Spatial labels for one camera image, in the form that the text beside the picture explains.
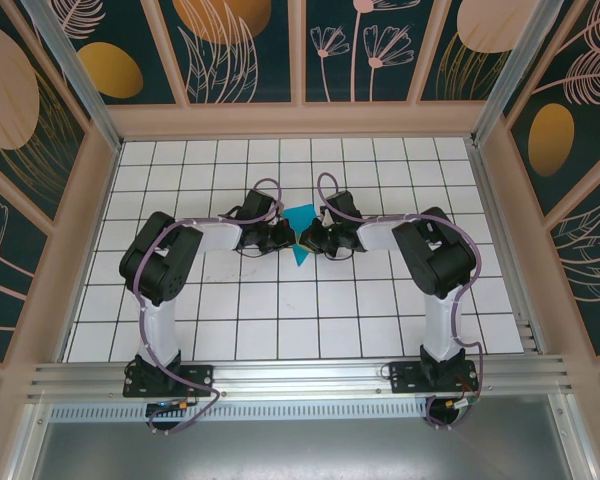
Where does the blue square paper sheet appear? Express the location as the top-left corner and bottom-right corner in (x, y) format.
(281, 204), (317, 269)

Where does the grey metal panel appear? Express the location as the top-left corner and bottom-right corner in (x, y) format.
(29, 419), (581, 480)

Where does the aluminium mounting rail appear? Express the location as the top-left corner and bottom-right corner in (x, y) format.
(27, 354), (580, 402)

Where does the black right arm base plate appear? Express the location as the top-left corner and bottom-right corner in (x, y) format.
(388, 360), (480, 394)

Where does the aluminium side rail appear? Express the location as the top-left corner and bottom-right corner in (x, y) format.
(465, 139), (549, 356)

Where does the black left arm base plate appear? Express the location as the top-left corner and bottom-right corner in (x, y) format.
(122, 363), (215, 399)

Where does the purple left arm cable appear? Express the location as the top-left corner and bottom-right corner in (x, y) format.
(132, 177), (221, 437)

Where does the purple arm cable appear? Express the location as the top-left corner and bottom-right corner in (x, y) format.
(317, 172), (483, 432)
(132, 177), (221, 437)

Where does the slotted grey cable duct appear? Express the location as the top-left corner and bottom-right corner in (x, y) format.
(49, 398), (431, 422)

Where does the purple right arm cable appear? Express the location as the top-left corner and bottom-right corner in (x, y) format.
(317, 172), (483, 432)

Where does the aluminium frame post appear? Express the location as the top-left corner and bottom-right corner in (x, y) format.
(469, 0), (567, 147)
(19, 0), (125, 152)

